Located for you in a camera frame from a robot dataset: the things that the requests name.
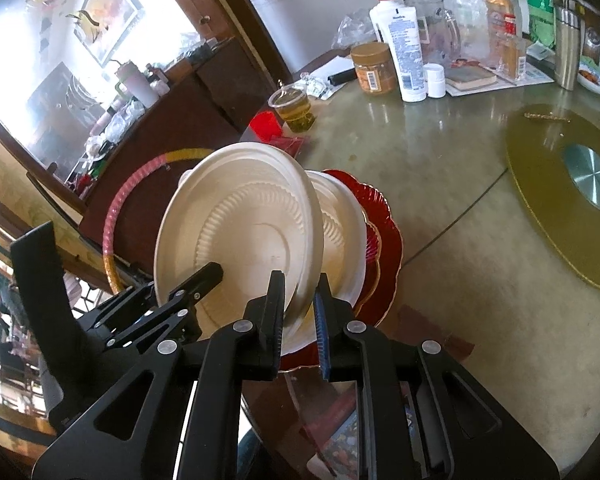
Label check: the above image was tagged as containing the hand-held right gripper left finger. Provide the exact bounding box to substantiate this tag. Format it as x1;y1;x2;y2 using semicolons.
32;270;287;480

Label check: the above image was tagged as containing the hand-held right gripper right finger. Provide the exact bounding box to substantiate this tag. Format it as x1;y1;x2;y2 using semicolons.
314;272;561;480

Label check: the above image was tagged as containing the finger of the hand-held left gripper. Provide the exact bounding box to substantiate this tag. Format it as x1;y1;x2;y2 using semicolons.
100;261;225;356
92;281;157;318

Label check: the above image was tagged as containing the cream disposable bowl with tab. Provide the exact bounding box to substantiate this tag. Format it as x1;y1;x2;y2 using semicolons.
153;142;326;356

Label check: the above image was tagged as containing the large white disposable bowl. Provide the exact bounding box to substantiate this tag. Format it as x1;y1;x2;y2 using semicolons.
347;207;370;308

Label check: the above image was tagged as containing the red heart-shaped printed plate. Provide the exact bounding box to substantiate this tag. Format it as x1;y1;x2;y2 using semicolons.
280;210;405;373

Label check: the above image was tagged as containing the red round scalloped plate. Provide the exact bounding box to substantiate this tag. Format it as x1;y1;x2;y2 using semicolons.
322;169;383;321

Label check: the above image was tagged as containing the multicoloured hula hoop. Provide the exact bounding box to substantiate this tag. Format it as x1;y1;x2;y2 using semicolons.
101;147;216;296

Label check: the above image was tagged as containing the dark printed card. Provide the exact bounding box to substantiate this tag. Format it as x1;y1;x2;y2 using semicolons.
307;410;368;480

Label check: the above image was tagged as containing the small red plastic cup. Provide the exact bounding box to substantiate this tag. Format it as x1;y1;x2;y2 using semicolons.
250;111;283;143

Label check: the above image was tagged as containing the dark wooden sideboard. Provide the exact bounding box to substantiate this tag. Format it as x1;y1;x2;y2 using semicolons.
77;35;281;281

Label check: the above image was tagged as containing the plastic cup of tea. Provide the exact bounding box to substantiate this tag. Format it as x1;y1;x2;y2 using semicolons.
267;85;316;133

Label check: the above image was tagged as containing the white tumbler with straw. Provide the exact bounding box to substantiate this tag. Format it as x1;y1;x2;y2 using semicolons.
115;60;156;108

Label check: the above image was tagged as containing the crumpled clear wrapper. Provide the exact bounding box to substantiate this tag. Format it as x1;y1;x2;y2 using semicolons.
300;74;333;102

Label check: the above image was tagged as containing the white paper sheet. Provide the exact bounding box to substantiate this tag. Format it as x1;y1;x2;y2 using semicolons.
300;56;353;81

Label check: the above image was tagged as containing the peanut butter jar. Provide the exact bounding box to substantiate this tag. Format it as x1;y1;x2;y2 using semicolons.
350;42;396;95

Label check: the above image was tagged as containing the golden lazy susan turntable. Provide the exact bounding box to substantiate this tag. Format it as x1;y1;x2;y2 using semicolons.
505;104;600;293

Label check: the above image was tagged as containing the small white bottle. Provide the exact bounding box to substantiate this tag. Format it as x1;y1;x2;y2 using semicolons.
424;63;447;99

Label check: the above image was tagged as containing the dark hardcover book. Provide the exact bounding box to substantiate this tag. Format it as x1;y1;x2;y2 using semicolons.
445;65;498;93

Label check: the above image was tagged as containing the white lotion tube red cap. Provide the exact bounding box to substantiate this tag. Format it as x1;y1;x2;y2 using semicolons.
369;0;427;103

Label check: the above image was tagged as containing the crumpled clear plastic bag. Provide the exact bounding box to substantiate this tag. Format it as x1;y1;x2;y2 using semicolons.
336;12;381;53

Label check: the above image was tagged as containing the clear glass pitcher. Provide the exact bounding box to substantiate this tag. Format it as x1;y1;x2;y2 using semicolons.
403;0;462;68

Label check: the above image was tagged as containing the printed paper leaflet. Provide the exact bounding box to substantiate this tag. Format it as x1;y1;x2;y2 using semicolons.
447;55;556;97

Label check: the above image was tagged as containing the amber liquid bottle red cap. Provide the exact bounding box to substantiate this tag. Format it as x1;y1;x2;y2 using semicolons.
501;14;528;81

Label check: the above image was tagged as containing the clear plastic packaging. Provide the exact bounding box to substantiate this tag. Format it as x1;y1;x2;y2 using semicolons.
450;0;491;66

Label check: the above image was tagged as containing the small plate with food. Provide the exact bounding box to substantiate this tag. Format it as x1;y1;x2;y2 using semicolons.
577;62;600;95

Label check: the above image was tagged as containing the stainless steel thermos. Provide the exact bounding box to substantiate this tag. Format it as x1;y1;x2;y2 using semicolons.
554;4;583;91

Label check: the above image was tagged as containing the green soda bottle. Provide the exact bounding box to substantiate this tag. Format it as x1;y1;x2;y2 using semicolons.
525;0;556;48

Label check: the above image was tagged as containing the glass jar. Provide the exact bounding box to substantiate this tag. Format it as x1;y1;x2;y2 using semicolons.
581;22;600;63

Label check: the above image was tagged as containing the framed wall picture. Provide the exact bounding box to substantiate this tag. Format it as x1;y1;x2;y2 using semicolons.
72;0;146;68

